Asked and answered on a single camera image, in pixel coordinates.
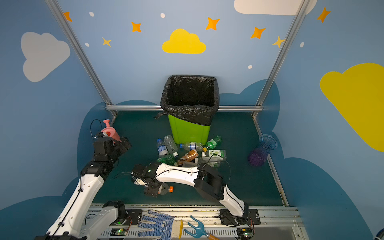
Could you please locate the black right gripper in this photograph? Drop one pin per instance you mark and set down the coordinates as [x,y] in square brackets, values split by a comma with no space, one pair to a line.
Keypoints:
[139,173]

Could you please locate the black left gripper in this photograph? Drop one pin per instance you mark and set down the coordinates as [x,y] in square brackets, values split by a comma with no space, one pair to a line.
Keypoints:
[120,145]

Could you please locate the orange label clear bottle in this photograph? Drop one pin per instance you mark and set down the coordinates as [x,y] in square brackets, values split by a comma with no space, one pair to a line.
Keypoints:
[165,189]

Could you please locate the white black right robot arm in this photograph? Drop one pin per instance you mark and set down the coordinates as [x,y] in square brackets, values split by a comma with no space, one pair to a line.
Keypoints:
[205,179]

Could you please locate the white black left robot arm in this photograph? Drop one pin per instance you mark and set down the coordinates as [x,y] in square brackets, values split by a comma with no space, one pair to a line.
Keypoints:
[71,223]

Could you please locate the green plastic bin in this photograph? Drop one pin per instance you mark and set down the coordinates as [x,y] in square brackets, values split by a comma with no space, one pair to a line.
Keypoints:
[184,131]

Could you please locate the green bottle by bin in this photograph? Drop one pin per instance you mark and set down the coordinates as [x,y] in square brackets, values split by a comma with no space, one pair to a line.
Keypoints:
[213,144]

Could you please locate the black bin liner bag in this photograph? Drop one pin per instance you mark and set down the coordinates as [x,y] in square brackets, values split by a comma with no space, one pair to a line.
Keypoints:
[191,98]

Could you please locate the pink plastic watering can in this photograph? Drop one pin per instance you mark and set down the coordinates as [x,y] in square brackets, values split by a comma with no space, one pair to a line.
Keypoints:
[109,131]

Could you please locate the green sprite bottle yellow cap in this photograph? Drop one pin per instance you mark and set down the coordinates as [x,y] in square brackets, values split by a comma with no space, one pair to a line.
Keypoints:
[168,160]

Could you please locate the blue white knitted glove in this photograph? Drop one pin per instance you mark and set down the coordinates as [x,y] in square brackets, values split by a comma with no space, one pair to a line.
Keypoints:
[155,225]

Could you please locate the blue label bottle blue cap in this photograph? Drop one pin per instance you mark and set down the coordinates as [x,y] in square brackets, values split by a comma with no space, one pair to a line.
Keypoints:
[162,149]

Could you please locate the clear square bottle white cap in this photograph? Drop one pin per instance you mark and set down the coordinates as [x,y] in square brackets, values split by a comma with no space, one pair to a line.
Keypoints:
[189,164]

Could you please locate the clear crushed bottle white cap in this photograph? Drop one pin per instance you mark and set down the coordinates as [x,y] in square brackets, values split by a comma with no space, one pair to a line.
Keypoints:
[171,146]

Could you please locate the left green circuit board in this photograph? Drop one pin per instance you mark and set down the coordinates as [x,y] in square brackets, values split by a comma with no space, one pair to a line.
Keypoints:
[118,232]

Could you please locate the green circuit board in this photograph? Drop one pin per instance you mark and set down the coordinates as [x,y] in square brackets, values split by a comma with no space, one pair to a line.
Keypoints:
[245,233]
[118,232]

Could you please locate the orange tea bottle white cap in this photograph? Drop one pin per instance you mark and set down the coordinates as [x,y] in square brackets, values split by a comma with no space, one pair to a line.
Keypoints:
[188,157]

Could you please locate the blue cap water bottle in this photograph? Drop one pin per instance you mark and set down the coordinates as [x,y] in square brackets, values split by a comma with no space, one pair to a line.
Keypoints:
[189,146]

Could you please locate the teal garden hand rake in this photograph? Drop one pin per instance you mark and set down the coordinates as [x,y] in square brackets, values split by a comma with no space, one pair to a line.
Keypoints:
[199,230]

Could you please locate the lime label square bottle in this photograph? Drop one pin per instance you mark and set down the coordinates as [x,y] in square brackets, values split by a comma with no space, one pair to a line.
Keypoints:
[219,155]

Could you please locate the right green circuit board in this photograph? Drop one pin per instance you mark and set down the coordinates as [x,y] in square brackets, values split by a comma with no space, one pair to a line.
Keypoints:
[245,233]

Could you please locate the purple blue glass vase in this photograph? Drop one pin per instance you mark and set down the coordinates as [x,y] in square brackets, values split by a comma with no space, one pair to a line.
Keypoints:
[258,155]

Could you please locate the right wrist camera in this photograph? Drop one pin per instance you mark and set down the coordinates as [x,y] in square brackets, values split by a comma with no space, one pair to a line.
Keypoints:
[139,182]

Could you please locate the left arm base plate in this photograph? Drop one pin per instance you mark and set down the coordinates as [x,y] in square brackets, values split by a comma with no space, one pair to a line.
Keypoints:
[133,217]

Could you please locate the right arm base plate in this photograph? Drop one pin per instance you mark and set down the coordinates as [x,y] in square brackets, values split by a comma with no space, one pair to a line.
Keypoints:
[252,218]

